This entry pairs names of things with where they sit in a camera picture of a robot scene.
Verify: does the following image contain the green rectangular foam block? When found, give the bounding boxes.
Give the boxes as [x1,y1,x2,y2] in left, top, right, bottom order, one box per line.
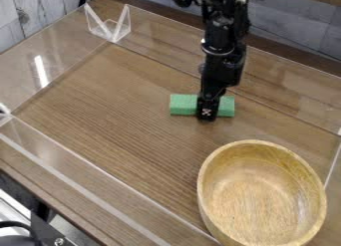
[170,94,236,118]

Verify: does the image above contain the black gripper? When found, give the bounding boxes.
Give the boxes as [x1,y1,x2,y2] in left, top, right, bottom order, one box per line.
[196,45,245,122]

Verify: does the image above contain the clear acrylic enclosure wall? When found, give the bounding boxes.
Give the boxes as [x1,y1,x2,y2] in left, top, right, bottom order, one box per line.
[0,0,341,246]

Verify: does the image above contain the black cable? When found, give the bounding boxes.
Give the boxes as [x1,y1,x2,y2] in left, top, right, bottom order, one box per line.
[0,220,34,230]

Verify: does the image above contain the clear acrylic corner bracket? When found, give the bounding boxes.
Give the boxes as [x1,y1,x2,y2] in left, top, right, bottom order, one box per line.
[85,4,133,43]

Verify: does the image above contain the black metal clamp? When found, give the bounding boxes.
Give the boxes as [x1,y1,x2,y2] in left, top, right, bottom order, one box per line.
[31,213,69,246]

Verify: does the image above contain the round wooden bowl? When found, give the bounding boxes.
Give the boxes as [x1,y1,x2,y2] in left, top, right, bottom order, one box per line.
[197,139,328,246]

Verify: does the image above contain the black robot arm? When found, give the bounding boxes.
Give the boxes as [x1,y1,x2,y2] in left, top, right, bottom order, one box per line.
[173,0,251,122]

